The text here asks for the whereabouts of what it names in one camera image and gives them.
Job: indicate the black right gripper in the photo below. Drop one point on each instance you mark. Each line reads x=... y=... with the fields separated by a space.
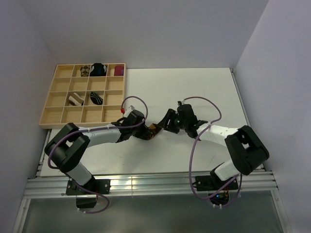
x=170 y=114

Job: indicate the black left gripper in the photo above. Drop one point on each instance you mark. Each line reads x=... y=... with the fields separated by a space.
x=143 y=126

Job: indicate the brown argyle sock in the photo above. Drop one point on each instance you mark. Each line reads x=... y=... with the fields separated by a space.
x=151 y=132

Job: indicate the black white striped sock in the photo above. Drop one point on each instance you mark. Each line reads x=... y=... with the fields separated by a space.
x=95 y=98

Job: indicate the tan brown striped sock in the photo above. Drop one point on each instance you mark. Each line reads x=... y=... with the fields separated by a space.
x=75 y=100

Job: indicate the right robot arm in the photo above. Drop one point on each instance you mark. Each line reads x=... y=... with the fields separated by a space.
x=246 y=150

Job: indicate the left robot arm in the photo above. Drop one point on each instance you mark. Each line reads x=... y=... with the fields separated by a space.
x=66 y=149

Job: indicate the rolled red sock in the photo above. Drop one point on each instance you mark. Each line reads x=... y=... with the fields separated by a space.
x=119 y=70

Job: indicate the rolled black blue sock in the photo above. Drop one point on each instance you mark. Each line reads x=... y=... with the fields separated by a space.
x=98 y=69

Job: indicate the wooden compartment tray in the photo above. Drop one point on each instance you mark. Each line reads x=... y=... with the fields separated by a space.
x=67 y=80

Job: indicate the rolled argyle sock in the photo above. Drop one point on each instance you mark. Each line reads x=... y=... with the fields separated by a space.
x=84 y=70

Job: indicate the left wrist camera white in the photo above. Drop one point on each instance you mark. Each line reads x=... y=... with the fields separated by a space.
x=127 y=109

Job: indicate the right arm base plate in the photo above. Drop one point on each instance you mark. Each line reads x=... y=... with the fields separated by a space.
x=213 y=183

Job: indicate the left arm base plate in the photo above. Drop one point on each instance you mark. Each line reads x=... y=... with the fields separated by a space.
x=88 y=195

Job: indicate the aluminium rail frame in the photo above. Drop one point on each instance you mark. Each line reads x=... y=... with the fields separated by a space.
x=151 y=192

